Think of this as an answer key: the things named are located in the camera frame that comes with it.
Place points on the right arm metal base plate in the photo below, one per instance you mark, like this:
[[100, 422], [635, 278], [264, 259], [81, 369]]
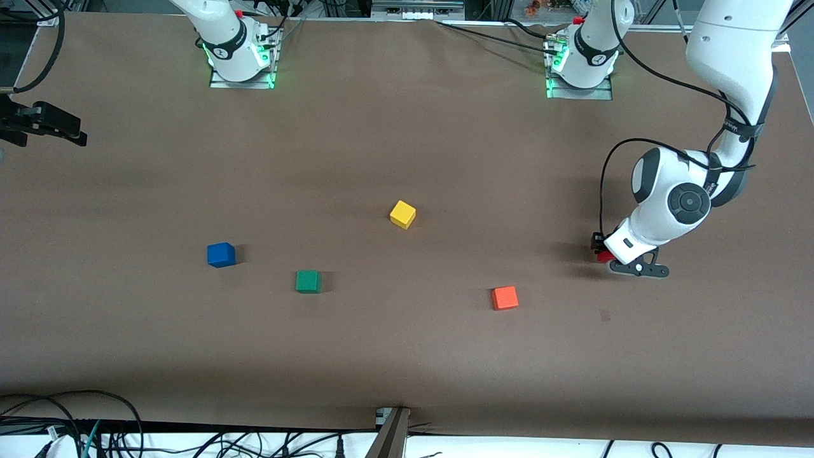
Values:
[[219, 83]]

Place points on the orange cube block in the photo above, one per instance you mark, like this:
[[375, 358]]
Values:
[[505, 298]]

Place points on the aluminium frame rail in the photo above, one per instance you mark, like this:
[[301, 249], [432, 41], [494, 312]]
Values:
[[655, 28]]

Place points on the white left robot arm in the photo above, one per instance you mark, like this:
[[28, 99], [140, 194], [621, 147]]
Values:
[[725, 51]]

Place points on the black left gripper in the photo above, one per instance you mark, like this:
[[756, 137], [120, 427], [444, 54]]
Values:
[[598, 242]]

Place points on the red cube block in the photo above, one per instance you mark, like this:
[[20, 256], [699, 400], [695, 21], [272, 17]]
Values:
[[606, 257]]

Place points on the blue cube block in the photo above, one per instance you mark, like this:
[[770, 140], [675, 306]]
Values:
[[220, 255]]

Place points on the yellow cube block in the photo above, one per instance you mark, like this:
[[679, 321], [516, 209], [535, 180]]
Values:
[[402, 214]]

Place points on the aluminium profile beam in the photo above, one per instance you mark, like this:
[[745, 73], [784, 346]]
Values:
[[389, 439]]

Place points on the green cube block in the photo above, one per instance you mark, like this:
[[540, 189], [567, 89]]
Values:
[[308, 281]]

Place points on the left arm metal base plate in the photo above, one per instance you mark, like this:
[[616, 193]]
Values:
[[604, 94]]

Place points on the metal frame crossbar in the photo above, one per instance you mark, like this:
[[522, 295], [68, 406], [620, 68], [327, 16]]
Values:
[[416, 9]]

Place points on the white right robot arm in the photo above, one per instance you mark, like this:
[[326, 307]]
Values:
[[222, 38]]

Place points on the small silver bracket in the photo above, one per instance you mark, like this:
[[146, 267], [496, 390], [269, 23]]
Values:
[[382, 416]]

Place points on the aluminium corner bracket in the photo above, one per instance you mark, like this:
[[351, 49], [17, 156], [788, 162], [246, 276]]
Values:
[[49, 18], [782, 43]]

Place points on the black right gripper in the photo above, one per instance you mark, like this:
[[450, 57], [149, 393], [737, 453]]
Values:
[[14, 121]]

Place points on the brown paper table cover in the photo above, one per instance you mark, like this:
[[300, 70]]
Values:
[[407, 356]]

